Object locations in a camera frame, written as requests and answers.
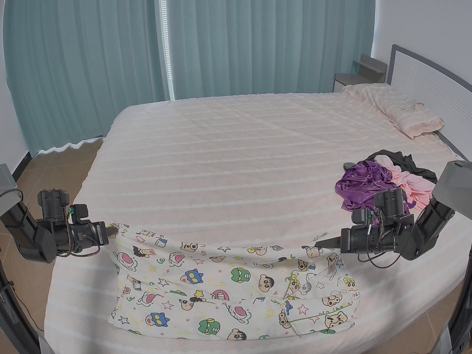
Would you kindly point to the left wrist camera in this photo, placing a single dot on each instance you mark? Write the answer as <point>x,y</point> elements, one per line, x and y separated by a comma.
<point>79,213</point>

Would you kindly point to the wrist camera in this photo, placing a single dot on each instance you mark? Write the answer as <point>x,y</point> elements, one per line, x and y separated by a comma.
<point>360,218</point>
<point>79,213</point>

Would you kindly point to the bed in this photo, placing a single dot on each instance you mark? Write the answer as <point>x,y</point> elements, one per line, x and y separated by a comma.
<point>221,153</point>

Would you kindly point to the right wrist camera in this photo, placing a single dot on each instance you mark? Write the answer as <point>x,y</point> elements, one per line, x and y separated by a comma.
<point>360,218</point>

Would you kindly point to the blue-green curtain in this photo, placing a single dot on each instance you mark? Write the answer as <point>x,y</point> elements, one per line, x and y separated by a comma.
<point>276,31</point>
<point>92,50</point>

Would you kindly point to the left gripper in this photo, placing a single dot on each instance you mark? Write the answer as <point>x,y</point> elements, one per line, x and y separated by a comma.
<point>86,236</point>

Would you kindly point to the pale pink pillow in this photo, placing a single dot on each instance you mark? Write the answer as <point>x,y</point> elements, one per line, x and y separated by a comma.
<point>398,105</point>

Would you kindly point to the white printed pyjama top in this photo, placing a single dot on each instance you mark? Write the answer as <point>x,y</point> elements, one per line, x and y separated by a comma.
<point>221,290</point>

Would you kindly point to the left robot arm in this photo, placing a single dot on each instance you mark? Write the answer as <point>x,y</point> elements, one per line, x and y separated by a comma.
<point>33,234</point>

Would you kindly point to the pile of clothes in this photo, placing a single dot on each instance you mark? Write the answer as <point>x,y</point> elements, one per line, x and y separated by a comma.
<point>361,183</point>

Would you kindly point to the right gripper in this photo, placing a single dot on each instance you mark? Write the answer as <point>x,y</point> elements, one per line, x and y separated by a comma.
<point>359,240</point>

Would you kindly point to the grey bedside table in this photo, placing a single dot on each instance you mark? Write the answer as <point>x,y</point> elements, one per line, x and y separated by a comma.
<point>356,78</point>

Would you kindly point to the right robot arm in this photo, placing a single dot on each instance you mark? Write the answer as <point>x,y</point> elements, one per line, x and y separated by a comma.
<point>424,227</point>

